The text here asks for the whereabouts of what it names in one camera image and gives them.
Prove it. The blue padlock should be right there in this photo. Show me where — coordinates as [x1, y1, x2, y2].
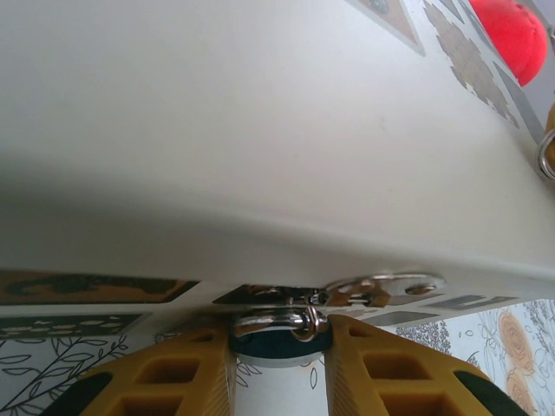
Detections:
[228, 302, 334, 370]

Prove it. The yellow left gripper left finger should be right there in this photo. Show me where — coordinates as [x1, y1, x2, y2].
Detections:
[54, 321, 238, 416]

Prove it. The cream box with picture tiles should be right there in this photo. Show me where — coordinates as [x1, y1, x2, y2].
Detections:
[0, 0, 555, 348]

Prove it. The silver hasp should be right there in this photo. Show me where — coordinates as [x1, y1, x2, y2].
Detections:
[212, 270, 447, 320]

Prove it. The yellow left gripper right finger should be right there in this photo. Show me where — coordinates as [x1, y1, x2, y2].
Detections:
[323, 314, 528, 416]

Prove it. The red plush toy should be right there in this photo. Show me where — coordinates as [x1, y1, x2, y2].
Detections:
[467, 0, 548, 88]

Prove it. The floral tablecloth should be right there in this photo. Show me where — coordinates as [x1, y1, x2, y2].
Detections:
[0, 298, 555, 416]

